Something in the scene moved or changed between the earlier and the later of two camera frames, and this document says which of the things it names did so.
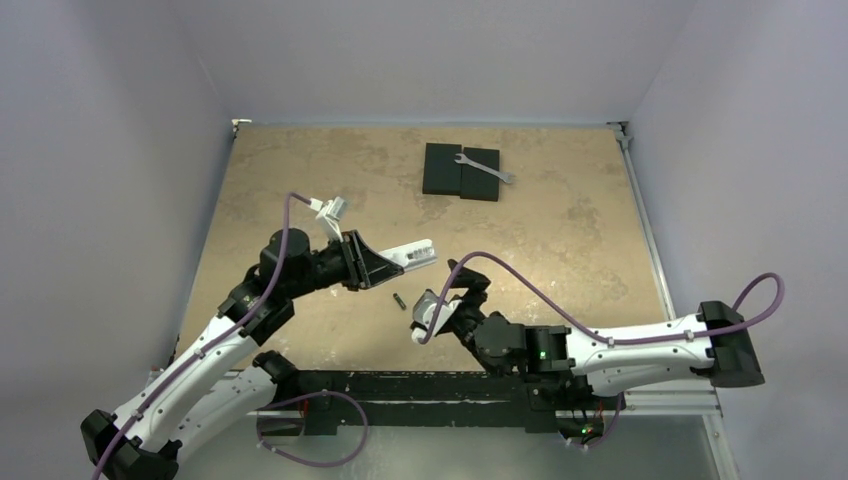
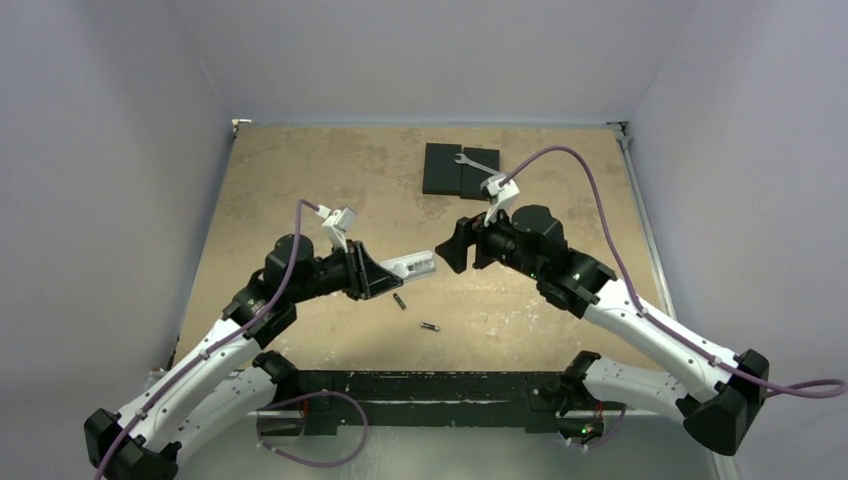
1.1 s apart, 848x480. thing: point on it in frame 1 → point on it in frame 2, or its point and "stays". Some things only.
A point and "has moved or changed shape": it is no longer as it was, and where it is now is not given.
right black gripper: [465, 299] → [477, 241]
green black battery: [399, 301] stays
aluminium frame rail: [698, 400] stays
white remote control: [413, 254] has moved or changed shape
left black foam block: [441, 173] stays
